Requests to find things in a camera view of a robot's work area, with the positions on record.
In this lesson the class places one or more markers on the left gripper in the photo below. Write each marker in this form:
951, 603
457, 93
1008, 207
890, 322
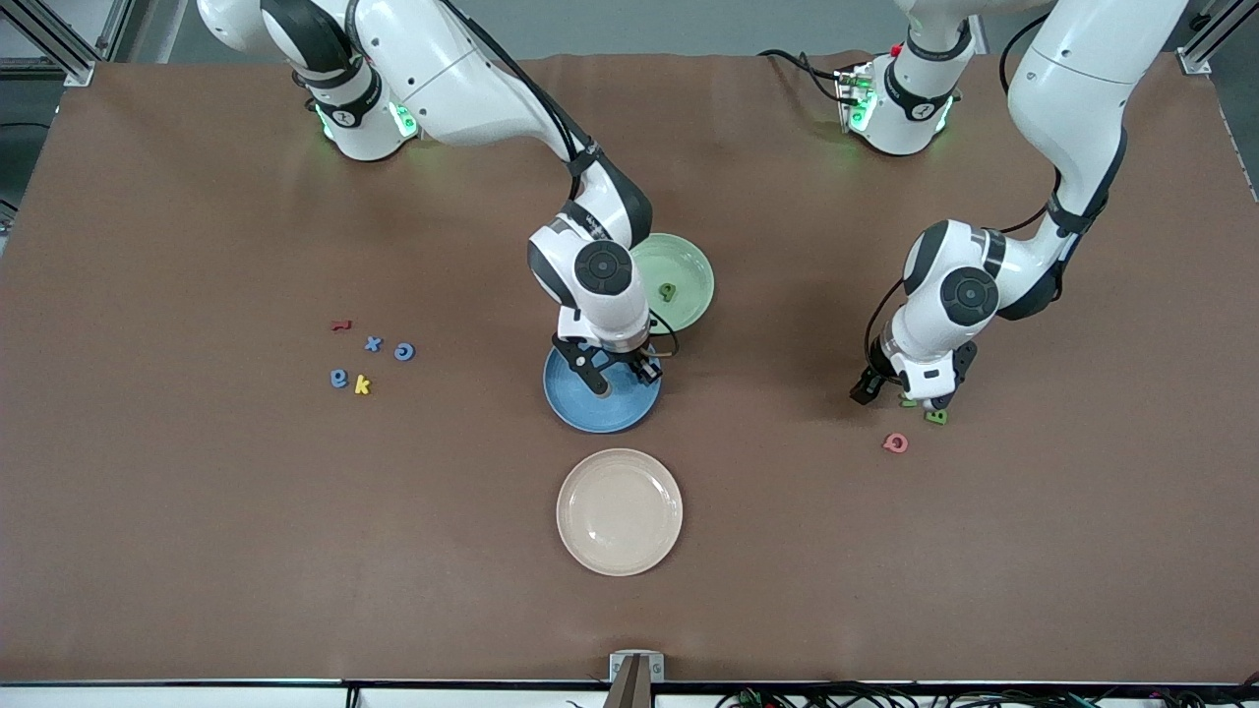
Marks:
869, 384

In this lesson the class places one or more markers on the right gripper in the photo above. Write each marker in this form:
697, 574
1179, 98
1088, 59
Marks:
640, 365

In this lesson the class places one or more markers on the blue letter c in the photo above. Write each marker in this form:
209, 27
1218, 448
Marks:
398, 352

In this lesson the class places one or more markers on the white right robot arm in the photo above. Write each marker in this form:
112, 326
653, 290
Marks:
462, 88

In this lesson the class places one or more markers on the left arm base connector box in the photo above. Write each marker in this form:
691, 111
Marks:
854, 98

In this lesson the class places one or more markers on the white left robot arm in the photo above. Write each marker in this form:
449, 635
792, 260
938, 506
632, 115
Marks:
1072, 98

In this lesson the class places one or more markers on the blue plate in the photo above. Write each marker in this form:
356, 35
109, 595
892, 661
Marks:
610, 413

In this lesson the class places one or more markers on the pink letter Q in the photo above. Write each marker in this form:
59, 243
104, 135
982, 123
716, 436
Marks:
887, 442

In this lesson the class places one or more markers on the green plate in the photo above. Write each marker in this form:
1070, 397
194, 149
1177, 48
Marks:
689, 265

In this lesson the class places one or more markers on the beige plate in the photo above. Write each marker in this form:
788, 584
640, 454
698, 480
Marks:
620, 511

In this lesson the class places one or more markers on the brown table cover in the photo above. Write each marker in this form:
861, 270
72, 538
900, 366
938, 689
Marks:
295, 541

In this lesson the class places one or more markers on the metal bracket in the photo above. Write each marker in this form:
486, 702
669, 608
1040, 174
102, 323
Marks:
618, 669

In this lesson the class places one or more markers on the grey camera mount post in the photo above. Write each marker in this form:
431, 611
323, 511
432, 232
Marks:
629, 693

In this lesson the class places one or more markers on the aluminium frame profile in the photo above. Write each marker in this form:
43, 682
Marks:
77, 74
1193, 61

